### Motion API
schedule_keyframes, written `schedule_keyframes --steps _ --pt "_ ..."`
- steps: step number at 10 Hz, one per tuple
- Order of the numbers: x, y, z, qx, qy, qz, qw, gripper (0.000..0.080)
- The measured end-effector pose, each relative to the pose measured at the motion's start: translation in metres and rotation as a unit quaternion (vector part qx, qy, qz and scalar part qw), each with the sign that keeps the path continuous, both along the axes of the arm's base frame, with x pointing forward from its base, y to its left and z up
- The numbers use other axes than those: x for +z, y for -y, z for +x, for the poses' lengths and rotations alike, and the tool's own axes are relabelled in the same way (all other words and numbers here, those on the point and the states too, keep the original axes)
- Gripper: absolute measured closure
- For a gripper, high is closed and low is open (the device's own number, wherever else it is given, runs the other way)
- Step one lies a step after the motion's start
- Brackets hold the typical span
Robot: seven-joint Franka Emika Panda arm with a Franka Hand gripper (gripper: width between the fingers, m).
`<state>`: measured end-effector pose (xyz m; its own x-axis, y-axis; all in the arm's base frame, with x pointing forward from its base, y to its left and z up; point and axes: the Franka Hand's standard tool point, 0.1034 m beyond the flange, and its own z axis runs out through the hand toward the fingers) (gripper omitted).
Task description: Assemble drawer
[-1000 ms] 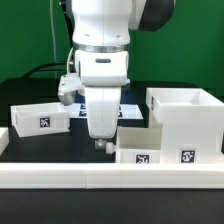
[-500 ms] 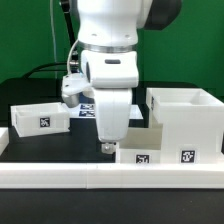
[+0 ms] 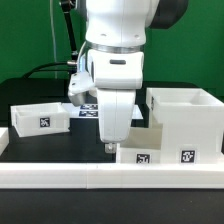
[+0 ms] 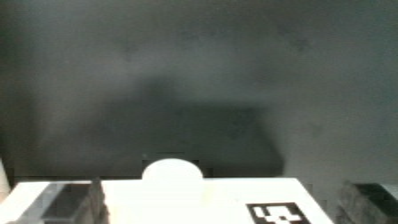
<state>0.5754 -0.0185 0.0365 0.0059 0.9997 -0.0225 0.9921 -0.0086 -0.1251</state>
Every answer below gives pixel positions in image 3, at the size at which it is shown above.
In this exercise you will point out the white u-shaped boundary rail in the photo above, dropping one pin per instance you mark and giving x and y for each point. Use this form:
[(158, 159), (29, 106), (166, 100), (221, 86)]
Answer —
[(115, 175)]

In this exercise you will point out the white drawer cabinet frame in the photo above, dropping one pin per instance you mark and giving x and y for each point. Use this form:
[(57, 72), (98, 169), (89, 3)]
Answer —
[(192, 122)]

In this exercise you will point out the white marker sheet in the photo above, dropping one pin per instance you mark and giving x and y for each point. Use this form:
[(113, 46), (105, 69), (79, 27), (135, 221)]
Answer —
[(90, 111)]

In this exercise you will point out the white rear drawer box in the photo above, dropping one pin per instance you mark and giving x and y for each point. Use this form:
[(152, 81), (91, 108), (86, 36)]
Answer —
[(39, 119)]

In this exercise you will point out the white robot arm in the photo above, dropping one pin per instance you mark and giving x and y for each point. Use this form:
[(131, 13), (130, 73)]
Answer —
[(118, 26)]

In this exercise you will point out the white drawer box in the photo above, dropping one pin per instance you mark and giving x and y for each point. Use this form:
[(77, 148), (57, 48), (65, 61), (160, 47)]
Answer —
[(143, 146), (39, 119)]

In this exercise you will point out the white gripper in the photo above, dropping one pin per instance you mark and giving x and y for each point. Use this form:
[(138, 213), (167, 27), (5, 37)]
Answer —
[(116, 78)]

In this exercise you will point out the white front drawer box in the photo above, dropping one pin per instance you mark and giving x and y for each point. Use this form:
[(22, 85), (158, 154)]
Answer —
[(143, 146)]

